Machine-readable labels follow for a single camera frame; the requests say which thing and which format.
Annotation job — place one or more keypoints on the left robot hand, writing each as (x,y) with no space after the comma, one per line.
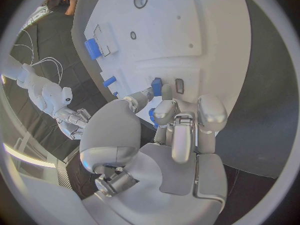
(154,172)

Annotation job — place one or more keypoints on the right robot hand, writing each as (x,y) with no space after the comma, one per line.
(72,121)

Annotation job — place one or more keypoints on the blue block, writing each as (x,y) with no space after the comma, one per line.
(156,85)

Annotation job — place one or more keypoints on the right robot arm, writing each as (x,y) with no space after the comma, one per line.
(39,84)

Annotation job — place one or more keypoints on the white task board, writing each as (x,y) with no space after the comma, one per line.
(164,41)

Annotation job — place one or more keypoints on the small blue peg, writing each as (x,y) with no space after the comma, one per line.
(115,93)

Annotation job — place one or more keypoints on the blue gear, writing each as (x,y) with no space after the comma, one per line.
(152,116)

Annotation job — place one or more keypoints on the blue short cylinder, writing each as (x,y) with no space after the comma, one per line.
(92,48)

